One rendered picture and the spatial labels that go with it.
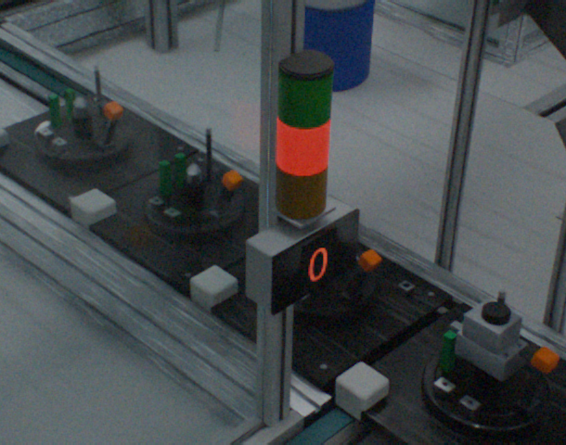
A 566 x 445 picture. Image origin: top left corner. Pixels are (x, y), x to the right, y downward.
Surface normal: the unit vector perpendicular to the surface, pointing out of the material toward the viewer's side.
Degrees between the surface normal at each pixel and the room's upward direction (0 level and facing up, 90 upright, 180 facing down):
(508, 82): 0
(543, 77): 0
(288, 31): 90
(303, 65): 0
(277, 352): 90
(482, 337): 90
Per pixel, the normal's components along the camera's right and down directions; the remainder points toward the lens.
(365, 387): 0.03, -0.82
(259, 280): -0.71, 0.39
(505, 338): 0.71, 0.41
